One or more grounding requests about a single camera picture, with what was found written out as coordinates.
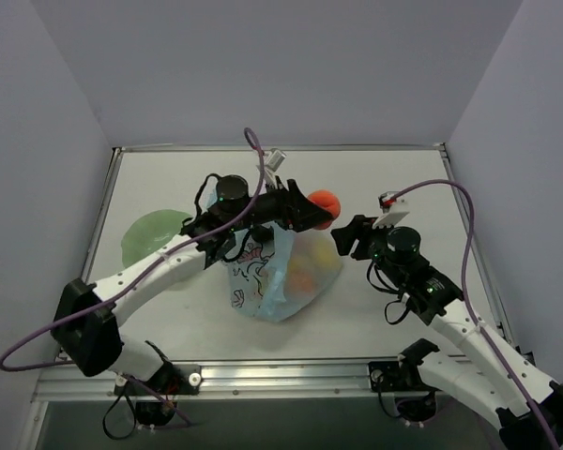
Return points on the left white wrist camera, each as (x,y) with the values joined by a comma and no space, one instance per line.
(273,159)

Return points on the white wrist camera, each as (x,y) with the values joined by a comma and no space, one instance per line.
(273,159)
(393,210)

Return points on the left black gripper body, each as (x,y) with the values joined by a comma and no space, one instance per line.
(288,206)

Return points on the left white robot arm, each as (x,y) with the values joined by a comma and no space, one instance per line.
(89,316)

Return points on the green glass bowl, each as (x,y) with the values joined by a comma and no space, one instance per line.
(149,233)

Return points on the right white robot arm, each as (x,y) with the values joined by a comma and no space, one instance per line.
(524,404)

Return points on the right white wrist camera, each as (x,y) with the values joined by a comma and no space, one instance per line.
(393,210)

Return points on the orange fake peach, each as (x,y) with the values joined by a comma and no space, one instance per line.
(328,201)

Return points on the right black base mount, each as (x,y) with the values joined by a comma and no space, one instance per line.
(402,395)

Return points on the blue translucent plastic bag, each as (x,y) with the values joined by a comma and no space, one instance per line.
(274,280)

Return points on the aluminium front rail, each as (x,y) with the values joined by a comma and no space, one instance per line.
(260,379)

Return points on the yellow fake fruit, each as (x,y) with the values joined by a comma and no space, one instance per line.
(325,256)

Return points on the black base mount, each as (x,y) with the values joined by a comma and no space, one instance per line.
(402,395)
(153,403)

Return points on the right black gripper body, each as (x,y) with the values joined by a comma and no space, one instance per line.
(362,240)

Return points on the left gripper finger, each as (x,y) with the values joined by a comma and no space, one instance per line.
(301,209)
(300,226)

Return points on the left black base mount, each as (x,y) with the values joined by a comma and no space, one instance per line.
(153,403)

